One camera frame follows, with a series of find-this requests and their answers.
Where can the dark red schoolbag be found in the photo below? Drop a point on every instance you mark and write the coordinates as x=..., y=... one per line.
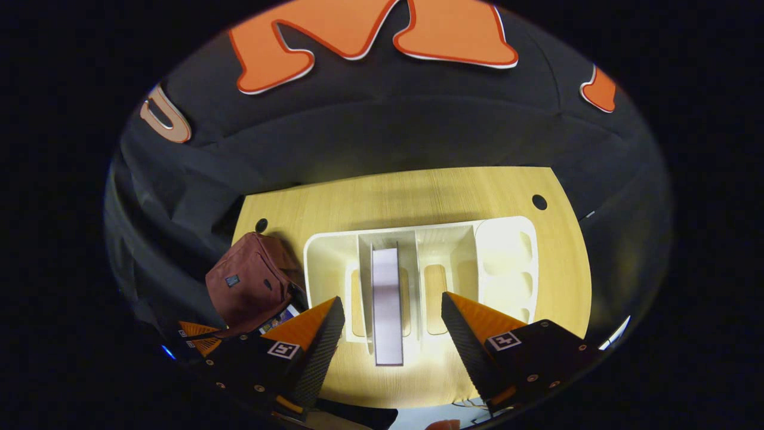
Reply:
x=250, y=280

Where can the blue spine book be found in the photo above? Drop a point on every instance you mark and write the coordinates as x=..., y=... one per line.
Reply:
x=280, y=319

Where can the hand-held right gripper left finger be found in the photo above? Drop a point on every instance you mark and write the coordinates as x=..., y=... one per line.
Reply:
x=316, y=358

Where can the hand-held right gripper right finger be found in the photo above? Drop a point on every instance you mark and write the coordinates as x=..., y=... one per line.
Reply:
x=468, y=352

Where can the grey white spine book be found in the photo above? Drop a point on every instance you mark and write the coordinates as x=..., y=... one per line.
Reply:
x=387, y=304

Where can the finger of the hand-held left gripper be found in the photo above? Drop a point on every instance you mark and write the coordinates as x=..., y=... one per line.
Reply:
x=206, y=346
x=200, y=328

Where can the white plastic bookshelf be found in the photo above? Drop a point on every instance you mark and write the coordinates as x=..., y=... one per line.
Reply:
x=507, y=257

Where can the black backdrop cloth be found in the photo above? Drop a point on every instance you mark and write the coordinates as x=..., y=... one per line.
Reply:
x=388, y=113

